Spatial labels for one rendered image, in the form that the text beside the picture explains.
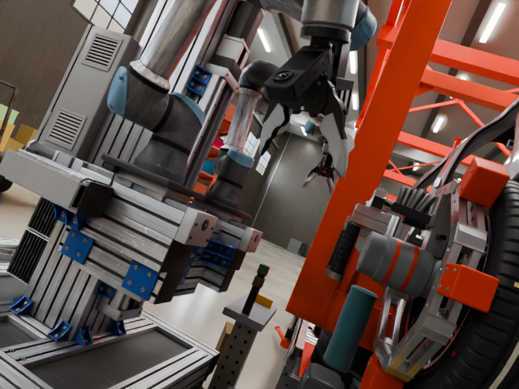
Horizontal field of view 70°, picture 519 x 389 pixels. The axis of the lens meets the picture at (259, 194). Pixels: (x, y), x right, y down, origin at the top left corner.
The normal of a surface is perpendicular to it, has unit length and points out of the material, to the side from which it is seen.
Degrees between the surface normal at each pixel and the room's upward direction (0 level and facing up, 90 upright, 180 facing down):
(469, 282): 90
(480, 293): 90
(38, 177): 90
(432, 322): 90
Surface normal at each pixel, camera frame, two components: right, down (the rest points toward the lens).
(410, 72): -0.17, -0.14
